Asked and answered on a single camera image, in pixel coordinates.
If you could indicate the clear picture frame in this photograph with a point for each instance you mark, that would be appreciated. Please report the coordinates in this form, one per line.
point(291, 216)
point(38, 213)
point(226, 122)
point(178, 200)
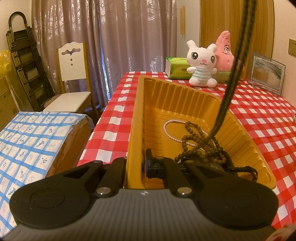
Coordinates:
point(267, 73)

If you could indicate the yellow plastic bag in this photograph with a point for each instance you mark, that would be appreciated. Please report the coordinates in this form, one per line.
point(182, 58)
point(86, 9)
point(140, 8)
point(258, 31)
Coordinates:
point(5, 63)

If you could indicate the pink starfish plush toy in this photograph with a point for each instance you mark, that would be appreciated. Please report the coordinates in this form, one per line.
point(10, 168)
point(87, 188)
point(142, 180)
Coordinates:
point(224, 57)

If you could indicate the white bunny plush toy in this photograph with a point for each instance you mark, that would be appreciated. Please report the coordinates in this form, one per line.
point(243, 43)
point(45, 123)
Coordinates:
point(202, 62)

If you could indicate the grey patterned curtain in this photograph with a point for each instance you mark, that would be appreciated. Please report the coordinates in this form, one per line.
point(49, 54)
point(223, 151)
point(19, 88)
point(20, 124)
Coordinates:
point(121, 36)

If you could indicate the blue white checkered cloth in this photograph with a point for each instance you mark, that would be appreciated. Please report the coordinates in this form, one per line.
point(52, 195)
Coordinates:
point(36, 145)

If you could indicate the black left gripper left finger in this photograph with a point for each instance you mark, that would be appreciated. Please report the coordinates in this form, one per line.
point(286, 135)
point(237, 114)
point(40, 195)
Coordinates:
point(113, 179)

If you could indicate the white wooden chair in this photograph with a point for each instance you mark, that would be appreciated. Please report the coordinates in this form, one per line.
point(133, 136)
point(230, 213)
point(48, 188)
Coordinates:
point(72, 65)

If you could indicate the green tissue pack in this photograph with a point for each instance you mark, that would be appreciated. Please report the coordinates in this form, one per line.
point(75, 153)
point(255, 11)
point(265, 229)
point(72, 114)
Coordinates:
point(176, 68)

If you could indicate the wooden door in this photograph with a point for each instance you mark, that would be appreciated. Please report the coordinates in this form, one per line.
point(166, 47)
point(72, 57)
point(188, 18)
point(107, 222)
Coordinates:
point(217, 16)

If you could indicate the wooden wall hanging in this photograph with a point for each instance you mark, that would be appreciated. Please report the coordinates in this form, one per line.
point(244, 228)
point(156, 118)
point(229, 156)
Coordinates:
point(183, 21)

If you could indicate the golden plastic tray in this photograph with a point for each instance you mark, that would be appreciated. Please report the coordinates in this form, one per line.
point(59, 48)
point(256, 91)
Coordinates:
point(158, 101)

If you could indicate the brown cardboard box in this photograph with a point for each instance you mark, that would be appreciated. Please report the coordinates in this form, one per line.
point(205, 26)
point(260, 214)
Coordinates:
point(8, 107)

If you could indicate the red white checkered tablecloth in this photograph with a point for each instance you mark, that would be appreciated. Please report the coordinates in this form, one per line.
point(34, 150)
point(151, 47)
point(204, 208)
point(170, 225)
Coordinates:
point(267, 118)

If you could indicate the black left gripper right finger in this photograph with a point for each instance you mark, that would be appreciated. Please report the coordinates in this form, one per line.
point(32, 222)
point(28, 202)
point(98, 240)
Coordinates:
point(169, 172)

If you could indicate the black wrist watch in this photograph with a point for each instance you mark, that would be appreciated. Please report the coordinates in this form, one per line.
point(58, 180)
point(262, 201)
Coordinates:
point(222, 162)

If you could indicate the wall power socket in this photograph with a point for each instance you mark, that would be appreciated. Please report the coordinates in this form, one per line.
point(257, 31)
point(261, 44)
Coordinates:
point(292, 47)

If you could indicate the black folding ladder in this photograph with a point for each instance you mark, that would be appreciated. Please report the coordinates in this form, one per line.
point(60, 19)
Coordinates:
point(28, 64)

